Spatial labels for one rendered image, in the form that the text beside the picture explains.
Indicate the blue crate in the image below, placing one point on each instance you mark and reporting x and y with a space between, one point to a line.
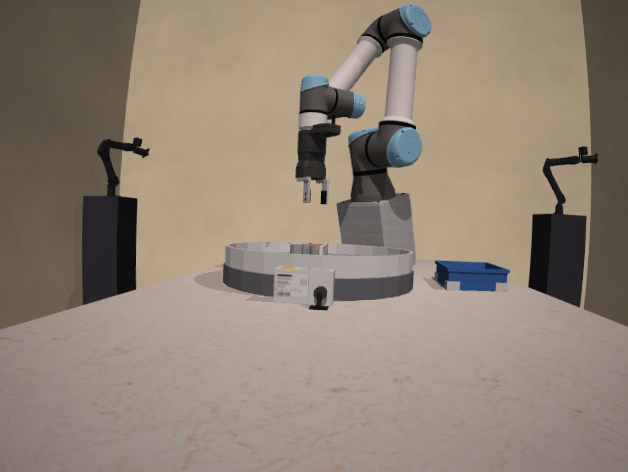
471 276

